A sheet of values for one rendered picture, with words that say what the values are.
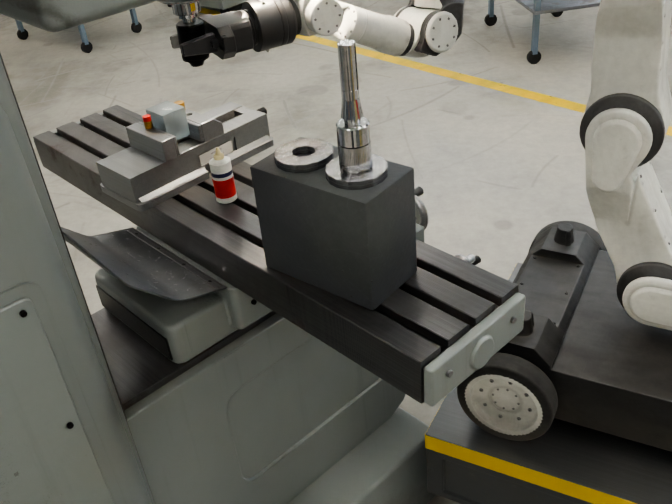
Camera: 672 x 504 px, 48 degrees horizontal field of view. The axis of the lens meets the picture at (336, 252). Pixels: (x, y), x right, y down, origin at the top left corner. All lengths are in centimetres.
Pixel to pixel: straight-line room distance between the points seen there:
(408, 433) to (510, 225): 133
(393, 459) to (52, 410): 94
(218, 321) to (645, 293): 81
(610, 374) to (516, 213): 163
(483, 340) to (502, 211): 205
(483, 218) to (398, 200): 201
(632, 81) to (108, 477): 110
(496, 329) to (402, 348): 16
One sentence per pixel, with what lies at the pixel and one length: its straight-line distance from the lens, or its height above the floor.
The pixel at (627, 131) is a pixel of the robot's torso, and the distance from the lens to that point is 139.
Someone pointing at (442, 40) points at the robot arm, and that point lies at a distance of 152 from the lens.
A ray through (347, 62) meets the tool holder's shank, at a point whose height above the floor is 129.
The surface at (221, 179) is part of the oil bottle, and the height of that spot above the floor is 98.
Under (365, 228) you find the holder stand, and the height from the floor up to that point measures 107.
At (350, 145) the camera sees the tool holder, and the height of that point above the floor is 117.
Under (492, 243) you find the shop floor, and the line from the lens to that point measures 293.
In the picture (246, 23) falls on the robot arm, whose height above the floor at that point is 125.
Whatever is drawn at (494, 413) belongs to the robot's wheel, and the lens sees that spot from 163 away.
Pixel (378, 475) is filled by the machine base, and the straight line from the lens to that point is 184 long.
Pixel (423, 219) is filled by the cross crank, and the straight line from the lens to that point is 188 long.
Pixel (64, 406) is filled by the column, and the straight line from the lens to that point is 120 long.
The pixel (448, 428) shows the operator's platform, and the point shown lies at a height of 40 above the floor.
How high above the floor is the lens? 163
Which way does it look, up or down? 34 degrees down
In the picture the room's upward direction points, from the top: 6 degrees counter-clockwise
